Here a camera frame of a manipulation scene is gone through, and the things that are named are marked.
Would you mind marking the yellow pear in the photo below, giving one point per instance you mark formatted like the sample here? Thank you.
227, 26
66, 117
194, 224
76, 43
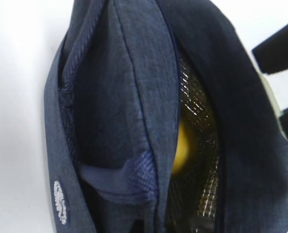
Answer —
182, 150

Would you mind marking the navy blue lunch bag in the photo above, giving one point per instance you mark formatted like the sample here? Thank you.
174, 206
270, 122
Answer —
124, 75

